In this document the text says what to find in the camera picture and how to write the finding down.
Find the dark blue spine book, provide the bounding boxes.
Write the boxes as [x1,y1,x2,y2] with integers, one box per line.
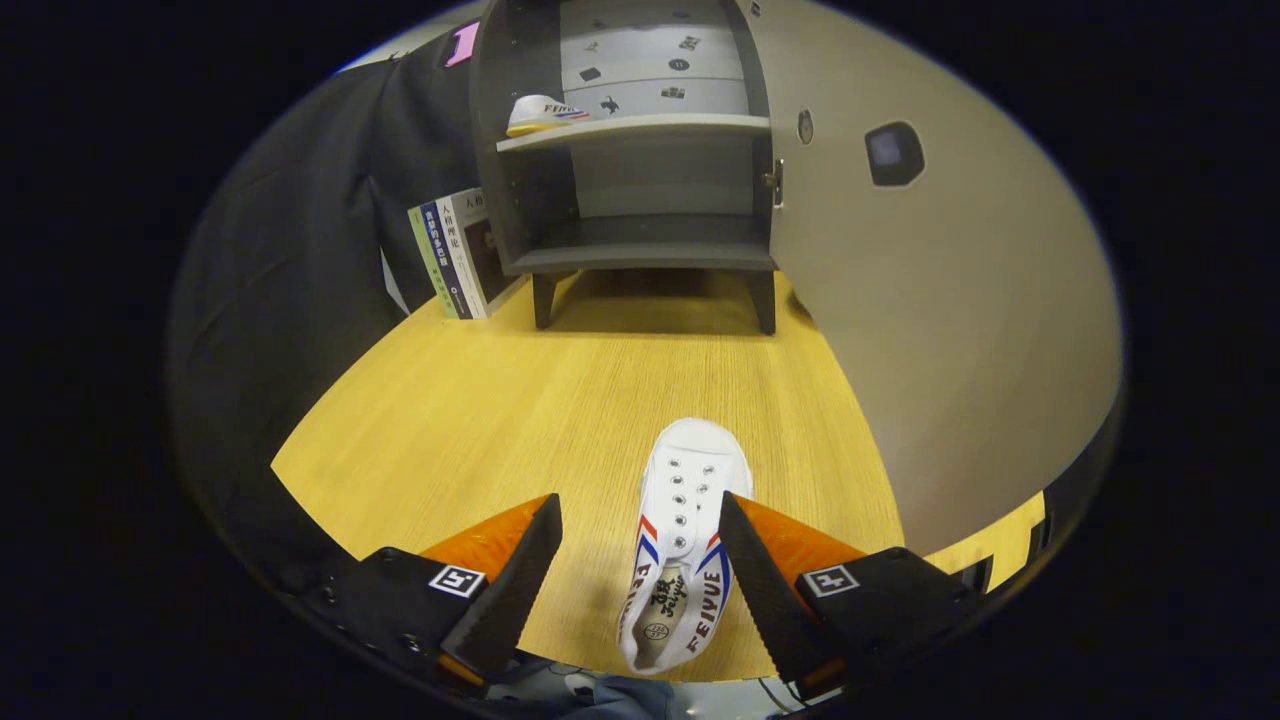
[420,197,473,321]

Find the beige shoe cabinet door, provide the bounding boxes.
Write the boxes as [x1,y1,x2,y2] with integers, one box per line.
[735,0,1126,556]

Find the person's blue jeans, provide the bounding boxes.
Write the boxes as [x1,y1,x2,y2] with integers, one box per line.
[485,658,701,720]

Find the green spine book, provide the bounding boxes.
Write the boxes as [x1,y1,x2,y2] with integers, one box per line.
[407,203,459,320]

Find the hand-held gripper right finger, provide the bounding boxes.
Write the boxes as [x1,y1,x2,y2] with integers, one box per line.
[718,492,986,701]

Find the black backdrop cloth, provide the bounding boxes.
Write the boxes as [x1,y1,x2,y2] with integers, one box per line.
[165,20,481,601]

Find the white canvas shoe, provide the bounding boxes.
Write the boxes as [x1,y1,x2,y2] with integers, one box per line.
[505,94,593,138]
[617,417,754,676]

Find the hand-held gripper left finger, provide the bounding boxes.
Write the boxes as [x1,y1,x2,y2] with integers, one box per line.
[300,493,564,689]

